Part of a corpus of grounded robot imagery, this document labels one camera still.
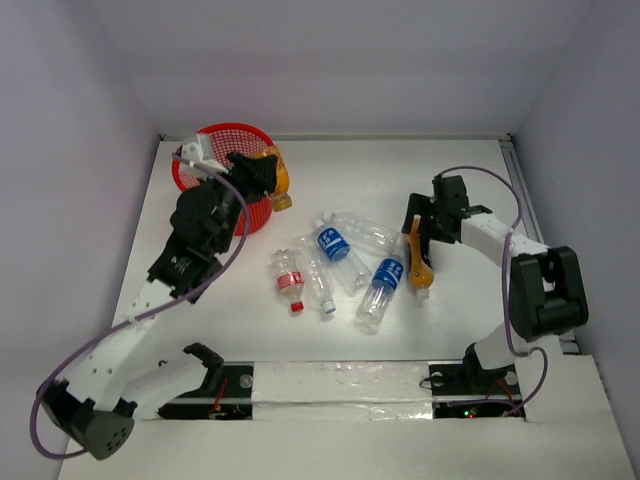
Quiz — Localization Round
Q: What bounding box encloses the small orange juice bottle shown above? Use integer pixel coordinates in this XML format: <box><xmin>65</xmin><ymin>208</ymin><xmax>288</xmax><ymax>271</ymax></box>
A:
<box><xmin>250</xmin><ymin>145</ymin><xmax>293</xmax><ymax>212</ymax></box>

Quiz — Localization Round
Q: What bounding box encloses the clear unlabelled bottle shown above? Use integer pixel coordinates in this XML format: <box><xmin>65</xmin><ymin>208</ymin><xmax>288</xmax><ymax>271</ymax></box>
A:
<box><xmin>321</xmin><ymin>211</ymin><xmax>399</xmax><ymax>256</ymax></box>

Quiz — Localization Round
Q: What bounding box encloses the tall orange drink bottle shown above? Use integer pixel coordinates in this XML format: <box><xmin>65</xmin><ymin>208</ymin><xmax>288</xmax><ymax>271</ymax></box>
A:
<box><xmin>408</xmin><ymin>216</ymin><xmax>435</xmax><ymax>303</ymax></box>

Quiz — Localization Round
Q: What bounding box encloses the red label clear bottle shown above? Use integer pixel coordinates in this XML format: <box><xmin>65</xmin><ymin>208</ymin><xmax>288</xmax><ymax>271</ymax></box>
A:
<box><xmin>271</xmin><ymin>249</ymin><xmax>304</xmax><ymax>314</ymax></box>

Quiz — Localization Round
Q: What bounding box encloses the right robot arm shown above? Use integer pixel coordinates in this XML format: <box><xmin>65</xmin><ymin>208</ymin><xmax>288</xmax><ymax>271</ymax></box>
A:
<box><xmin>402</xmin><ymin>171</ymin><xmax>589</xmax><ymax>392</ymax></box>

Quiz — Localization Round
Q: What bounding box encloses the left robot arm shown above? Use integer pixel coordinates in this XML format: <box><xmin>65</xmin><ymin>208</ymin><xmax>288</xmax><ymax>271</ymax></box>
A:
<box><xmin>29</xmin><ymin>152</ymin><xmax>285</xmax><ymax>460</ymax></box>

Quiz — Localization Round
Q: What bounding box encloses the red plastic mesh basket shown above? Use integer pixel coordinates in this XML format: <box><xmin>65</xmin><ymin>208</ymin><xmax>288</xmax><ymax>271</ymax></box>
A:
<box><xmin>172</xmin><ymin>122</ymin><xmax>274</xmax><ymax>234</ymax></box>

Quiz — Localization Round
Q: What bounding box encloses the blue label bottle right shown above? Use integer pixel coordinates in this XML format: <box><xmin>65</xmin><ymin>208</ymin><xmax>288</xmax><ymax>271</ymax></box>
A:
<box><xmin>355</xmin><ymin>248</ymin><xmax>404</xmax><ymax>334</ymax></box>

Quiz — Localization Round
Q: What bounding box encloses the blue label bottle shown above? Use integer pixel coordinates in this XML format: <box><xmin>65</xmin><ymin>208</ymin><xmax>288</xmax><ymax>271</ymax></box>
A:
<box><xmin>355</xmin><ymin>248</ymin><xmax>404</xmax><ymax>334</ymax></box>
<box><xmin>314</xmin><ymin>220</ymin><xmax>372</xmax><ymax>294</ymax></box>

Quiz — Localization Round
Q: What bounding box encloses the blue label bottle middle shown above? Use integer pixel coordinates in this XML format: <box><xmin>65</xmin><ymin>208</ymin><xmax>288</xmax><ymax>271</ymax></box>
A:
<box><xmin>314</xmin><ymin>220</ymin><xmax>372</xmax><ymax>294</ymax></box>

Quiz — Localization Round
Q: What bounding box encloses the clear bottle white cap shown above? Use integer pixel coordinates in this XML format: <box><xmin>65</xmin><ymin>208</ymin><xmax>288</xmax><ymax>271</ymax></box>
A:
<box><xmin>291</xmin><ymin>236</ymin><xmax>336</xmax><ymax>317</ymax></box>

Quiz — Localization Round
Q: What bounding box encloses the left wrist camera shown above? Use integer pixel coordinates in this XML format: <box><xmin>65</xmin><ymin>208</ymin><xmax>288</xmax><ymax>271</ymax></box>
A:
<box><xmin>180</xmin><ymin>134</ymin><xmax>228</xmax><ymax>173</ymax></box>

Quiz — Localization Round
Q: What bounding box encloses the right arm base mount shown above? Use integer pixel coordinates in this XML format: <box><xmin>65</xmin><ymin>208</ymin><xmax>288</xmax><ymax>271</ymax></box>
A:
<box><xmin>419</xmin><ymin>362</ymin><xmax>521</xmax><ymax>420</ymax></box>

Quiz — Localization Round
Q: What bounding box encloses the aluminium rail right edge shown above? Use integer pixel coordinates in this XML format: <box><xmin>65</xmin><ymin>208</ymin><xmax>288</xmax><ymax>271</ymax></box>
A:
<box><xmin>498</xmin><ymin>135</ymin><xmax>581</xmax><ymax>355</ymax></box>

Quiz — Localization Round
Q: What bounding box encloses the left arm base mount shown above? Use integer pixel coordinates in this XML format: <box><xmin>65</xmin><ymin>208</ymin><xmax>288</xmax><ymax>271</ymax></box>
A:
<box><xmin>158</xmin><ymin>362</ymin><xmax>254</xmax><ymax>421</ymax></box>

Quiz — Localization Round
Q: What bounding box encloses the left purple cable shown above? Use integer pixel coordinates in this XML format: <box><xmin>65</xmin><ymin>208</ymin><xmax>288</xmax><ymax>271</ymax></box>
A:
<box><xmin>29</xmin><ymin>144</ymin><xmax>249</xmax><ymax>460</ymax></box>

